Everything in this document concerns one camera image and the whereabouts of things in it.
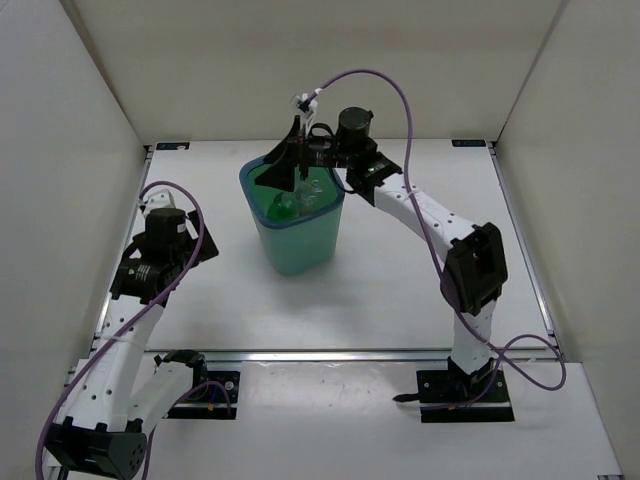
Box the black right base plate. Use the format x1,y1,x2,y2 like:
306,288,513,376
416,370,515,424

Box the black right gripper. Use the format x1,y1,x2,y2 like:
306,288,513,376
260,115,359,190

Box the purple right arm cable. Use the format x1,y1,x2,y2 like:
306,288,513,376
312,68,567,412

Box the green plastic bottle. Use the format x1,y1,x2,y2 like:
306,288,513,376
267,192,299,222

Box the right corner label sticker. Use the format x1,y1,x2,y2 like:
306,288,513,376
451,139,486,148

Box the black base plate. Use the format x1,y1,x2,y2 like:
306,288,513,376
165,363,241,421
416,370,515,424

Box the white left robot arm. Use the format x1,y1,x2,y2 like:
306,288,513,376
39,206,219,479

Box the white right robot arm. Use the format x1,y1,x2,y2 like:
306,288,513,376
256,107,508,401

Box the corner label sticker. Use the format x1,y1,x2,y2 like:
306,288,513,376
451,139,486,148
155,142,190,151

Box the aluminium rail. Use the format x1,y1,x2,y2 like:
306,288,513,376
142,348,556,365

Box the left corner label sticker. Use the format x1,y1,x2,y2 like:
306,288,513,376
155,142,190,151

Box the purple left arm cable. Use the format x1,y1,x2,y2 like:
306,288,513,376
37,182,234,479

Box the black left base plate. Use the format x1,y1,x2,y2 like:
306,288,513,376
165,363,241,421

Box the clear bottle green label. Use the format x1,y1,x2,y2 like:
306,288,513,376
294,179,323,216

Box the green plastic waste bin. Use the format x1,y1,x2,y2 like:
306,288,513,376
239,157,345,275

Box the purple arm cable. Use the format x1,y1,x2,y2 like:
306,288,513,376
312,68,567,412
37,182,234,479

